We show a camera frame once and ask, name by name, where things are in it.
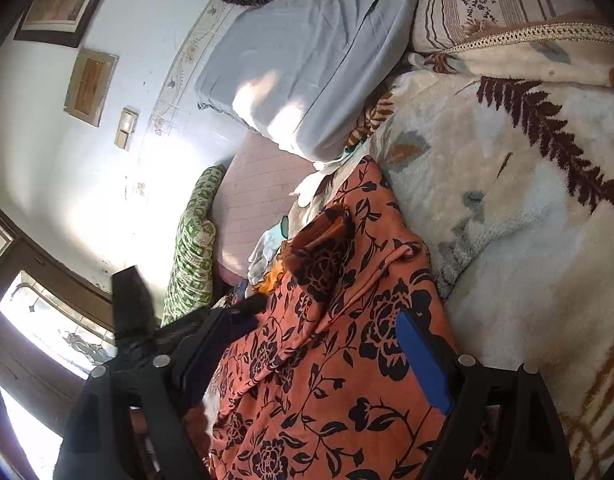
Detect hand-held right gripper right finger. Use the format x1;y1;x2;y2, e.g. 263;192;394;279
394;310;575;480

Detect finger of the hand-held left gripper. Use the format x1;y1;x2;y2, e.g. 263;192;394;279
157;294;269;345

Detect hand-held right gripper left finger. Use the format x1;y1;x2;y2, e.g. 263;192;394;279
54;309;260;480

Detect orange floral garment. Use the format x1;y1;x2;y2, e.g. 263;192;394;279
207;155;493;480

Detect plain orange cloth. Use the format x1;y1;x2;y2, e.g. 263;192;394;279
252;260;288;296

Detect pale blue cloth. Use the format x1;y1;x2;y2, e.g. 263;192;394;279
247;215;293;283

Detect green patterned cushion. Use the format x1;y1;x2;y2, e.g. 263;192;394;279
161;164;227;326

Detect wooden door with glass panes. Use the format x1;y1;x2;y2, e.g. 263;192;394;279
0;200;120;480

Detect pink quilted mattress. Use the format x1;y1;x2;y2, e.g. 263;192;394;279
214;132;318;286

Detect white cloth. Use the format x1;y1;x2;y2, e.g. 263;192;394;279
291;157;358;208

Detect cream leaf-print fleece blanket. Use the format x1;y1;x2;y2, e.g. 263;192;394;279
287;20;614;480

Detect small framed picture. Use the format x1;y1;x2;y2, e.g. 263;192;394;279
63;49;120;127

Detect light blue pillow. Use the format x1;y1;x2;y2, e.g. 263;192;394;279
194;0;418;163

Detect large framed picture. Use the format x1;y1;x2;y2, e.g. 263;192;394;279
13;0;125;50

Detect striped floral pillow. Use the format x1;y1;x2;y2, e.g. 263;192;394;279
377;0;598;53

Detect beige light switch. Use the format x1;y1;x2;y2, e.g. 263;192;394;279
113;107;140;152

